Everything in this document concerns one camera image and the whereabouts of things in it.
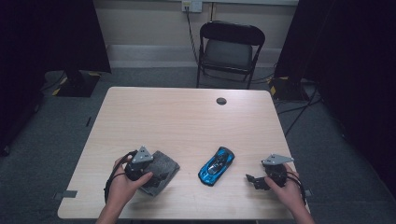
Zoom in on dark curtain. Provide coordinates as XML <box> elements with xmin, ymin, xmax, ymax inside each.
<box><xmin>274</xmin><ymin>0</ymin><xmax>396</xmax><ymax>190</ymax></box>
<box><xmin>0</xmin><ymin>0</ymin><xmax>112</xmax><ymax>157</ymax></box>

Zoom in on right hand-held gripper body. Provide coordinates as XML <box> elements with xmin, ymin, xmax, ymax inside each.
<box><xmin>261</xmin><ymin>153</ymin><xmax>294</xmax><ymax>189</ymax></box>

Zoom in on black stand base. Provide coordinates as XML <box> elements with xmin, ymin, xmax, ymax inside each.
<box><xmin>55</xmin><ymin>69</ymin><xmax>101</xmax><ymax>98</ymax></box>
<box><xmin>269</xmin><ymin>76</ymin><xmax>310</xmax><ymax>102</ymax></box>

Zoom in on grey terry cloth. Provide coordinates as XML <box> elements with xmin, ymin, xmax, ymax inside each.
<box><xmin>138</xmin><ymin>150</ymin><xmax>181</xmax><ymax>198</ymax></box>

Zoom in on black floor cable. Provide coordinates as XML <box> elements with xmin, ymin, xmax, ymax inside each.
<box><xmin>276</xmin><ymin>98</ymin><xmax>323</xmax><ymax>116</ymax></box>
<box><xmin>283</xmin><ymin>83</ymin><xmax>320</xmax><ymax>138</ymax></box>

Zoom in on black folding chair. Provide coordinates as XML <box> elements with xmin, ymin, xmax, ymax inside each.
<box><xmin>195</xmin><ymin>21</ymin><xmax>266</xmax><ymax>91</ymax></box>

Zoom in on person's left hand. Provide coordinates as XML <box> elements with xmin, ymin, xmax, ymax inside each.
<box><xmin>106</xmin><ymin>155</ymin><xmax>154</xmax><ymax>208</ymax></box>

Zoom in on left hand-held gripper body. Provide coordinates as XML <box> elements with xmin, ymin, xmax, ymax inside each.
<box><xmin>124</xmin><ymin>145</ymin><xmax>154</xmax><ymax>182</ymax></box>

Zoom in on blue and black toy car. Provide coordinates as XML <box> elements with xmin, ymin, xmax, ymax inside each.
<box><xmin>198</xmin><ymin>146</ymin><xmax>236</xmax><ymax>187</ymax></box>

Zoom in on person's right hand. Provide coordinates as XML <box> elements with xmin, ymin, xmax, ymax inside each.
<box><xmin>264</xmin><ymin>162</ymin><xmax>305</xmax><ymax>213</ymax></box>

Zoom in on white wall socket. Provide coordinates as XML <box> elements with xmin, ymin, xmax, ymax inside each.
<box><xmin>181</xmin><ymin>0</ymin><xmax>204</xmax><ymax>13</ymax></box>

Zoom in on black wall socket cable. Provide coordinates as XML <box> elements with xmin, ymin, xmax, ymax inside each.
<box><xmin>185</xmin><ymin>7</ymin><xmax>200</xmax><ymax>63</ymax></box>

